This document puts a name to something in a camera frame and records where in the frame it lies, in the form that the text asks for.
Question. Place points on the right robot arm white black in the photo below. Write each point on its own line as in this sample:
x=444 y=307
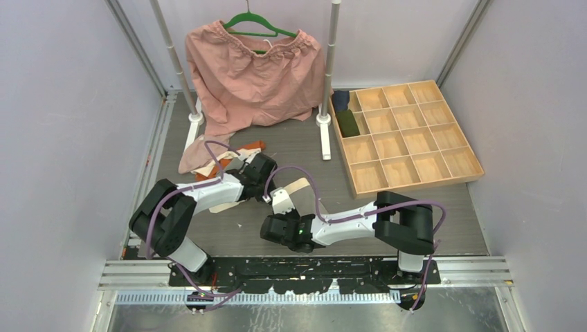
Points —
x=403 y=223

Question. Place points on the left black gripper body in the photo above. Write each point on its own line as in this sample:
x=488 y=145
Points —
x=261 y=192

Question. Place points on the dark green rolled garment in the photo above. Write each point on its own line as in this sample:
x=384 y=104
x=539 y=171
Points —
x=347 y=124

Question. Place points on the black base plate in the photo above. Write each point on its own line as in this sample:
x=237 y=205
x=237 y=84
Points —
x=303 y=275

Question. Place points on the grey underwear cream waistband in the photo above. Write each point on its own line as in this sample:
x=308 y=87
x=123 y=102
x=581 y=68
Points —
x=300 y=193
x=237 y=161

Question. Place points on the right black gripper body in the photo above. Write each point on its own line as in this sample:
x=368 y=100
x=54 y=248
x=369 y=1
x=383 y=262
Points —
x=293 y=216

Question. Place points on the orange underwear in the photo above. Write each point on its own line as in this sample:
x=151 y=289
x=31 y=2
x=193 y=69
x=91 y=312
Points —
x=211 y=169

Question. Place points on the pink shorts on hanger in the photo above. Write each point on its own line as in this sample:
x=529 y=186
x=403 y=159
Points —
x=241 y=81

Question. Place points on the dark blue rolled garment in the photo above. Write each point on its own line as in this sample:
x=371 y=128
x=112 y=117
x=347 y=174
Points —
x=340 y=100

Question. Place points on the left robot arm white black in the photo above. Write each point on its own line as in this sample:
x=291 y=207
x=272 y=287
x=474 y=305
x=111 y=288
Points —
x=163 y=217

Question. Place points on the wooden compartment tray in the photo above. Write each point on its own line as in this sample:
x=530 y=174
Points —
x=410 y=140

